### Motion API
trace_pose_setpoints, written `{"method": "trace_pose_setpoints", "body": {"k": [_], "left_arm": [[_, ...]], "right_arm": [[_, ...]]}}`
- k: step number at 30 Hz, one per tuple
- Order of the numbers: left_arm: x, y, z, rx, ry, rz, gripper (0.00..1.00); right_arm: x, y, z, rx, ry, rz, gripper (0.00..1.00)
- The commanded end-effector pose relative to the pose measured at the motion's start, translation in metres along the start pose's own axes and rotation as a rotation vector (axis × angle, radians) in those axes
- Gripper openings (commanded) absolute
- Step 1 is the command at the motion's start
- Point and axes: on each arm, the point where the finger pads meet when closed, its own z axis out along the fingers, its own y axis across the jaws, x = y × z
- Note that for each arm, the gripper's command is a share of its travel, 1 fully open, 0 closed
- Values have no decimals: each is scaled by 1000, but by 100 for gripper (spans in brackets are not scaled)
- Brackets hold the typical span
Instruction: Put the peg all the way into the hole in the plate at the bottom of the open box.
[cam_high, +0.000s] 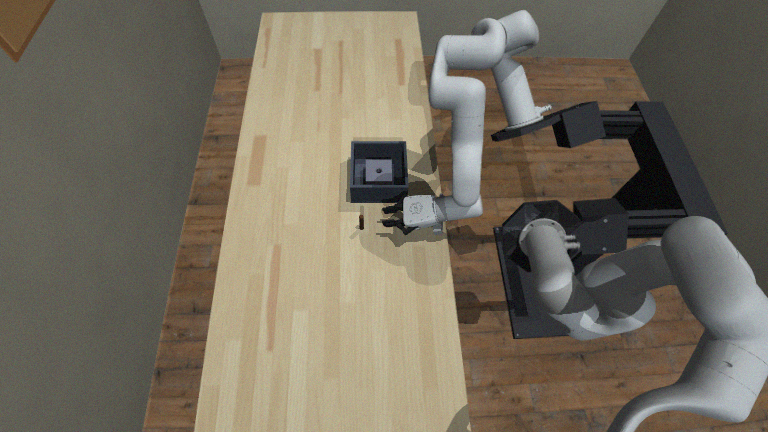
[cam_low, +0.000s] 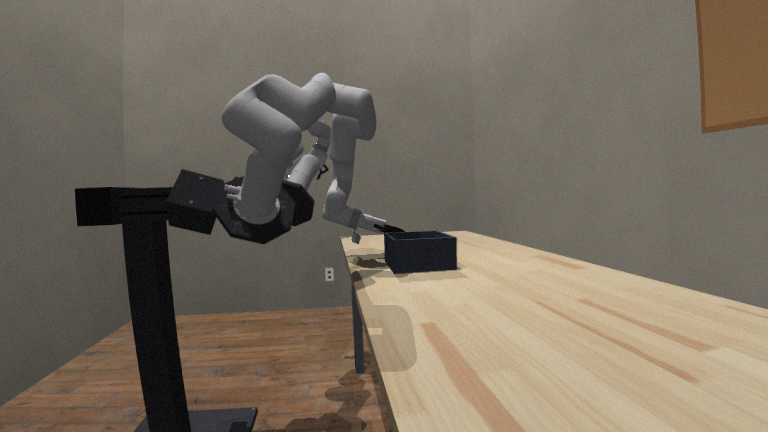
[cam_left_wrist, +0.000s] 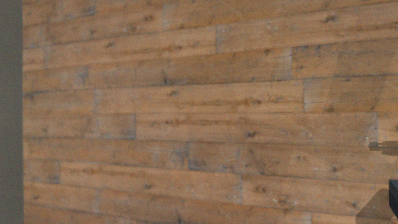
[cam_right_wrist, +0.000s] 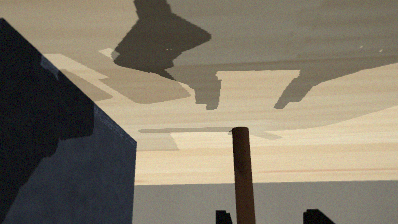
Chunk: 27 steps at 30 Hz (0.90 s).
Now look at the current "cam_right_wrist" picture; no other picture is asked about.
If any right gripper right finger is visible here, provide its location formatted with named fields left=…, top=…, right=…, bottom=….
left=303, top=209, right=335, bottom=224

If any dark grey open box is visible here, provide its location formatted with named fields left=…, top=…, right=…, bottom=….
left=0, top=18, right=137, bottom=224

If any brown cylindrical peg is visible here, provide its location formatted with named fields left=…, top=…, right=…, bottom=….
left=232, top=127, right=256, bottom=224

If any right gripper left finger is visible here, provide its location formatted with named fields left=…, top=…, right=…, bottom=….
left=216, top=210, right=233, bottom=224

